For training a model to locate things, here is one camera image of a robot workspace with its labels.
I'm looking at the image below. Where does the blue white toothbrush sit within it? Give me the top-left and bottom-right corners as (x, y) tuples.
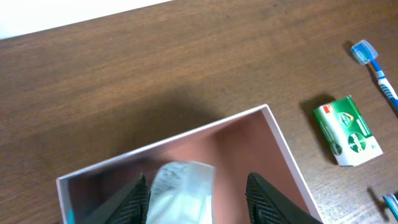
(350, 40), (397, 110)

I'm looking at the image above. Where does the teal mouthwash bottle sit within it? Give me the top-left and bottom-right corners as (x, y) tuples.
(67, 209), (75, 224)

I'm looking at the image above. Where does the green soap box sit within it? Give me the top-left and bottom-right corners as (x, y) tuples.
(313, 96), (383, 167)

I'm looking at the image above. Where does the white square cardboard box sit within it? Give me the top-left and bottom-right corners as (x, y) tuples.
(57, 105), (322, 223)

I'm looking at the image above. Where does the blue disposable razor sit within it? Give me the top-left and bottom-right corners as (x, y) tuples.
(383, 193), (398, 220)

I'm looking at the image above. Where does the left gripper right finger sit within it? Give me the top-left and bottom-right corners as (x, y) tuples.
(246, 172), (321, 224)

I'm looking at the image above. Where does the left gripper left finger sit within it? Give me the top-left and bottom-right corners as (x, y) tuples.
(81, 174), (150, 224)

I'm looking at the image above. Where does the clear spray bottle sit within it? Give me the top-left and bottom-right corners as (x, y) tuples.
(146, 161), (215, 224)

